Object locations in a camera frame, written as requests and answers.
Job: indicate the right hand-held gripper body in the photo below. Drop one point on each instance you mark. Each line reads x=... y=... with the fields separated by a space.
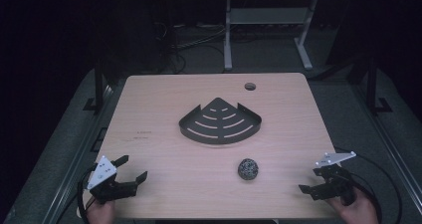
x=336 y=180

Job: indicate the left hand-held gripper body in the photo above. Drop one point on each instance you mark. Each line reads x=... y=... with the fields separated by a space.
x=101 y=176

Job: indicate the dark steel wool ball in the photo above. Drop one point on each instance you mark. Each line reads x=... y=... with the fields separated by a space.
x=248 y=169

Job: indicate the black metal corner shelf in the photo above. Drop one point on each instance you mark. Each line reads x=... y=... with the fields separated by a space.
x=219 y=126

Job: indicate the person's left hand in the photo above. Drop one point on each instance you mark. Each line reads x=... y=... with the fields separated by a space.
x=101 y=214

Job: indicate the person's right hand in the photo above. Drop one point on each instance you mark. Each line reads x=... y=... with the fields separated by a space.
x=358 y=212

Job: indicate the grey metal stand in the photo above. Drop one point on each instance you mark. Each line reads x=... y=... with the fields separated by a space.
x=268 y=16

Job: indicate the aluminium frame rail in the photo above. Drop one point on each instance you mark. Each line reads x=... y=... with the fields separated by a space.
x=76 y=164
x=391 y=151

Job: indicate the black upright post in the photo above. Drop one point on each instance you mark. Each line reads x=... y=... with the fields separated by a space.
x=372 y=84
x=98 y=84

